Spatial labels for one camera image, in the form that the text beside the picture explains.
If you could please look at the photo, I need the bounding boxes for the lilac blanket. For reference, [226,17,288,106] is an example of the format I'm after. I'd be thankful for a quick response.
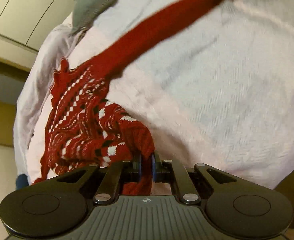
[13,24,75,180]

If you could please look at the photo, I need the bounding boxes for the dark blue cloth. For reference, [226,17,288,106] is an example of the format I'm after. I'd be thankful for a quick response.
[15,174,30,191]

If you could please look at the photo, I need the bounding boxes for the grey pillow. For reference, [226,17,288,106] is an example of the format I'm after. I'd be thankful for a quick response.
[71,0,143,34]

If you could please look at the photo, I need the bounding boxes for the cream wardrobe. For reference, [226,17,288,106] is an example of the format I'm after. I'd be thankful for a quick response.
[0,0,83,53]

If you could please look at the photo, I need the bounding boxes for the red patterned knit sweater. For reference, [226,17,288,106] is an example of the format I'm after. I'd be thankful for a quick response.
[32,0,254,197]

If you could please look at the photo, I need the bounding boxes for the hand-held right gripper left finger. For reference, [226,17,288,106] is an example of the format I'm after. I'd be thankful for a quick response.
[57,153,143,204]

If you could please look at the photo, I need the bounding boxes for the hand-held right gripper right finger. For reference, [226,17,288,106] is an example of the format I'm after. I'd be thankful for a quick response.
[149,152,238,204]

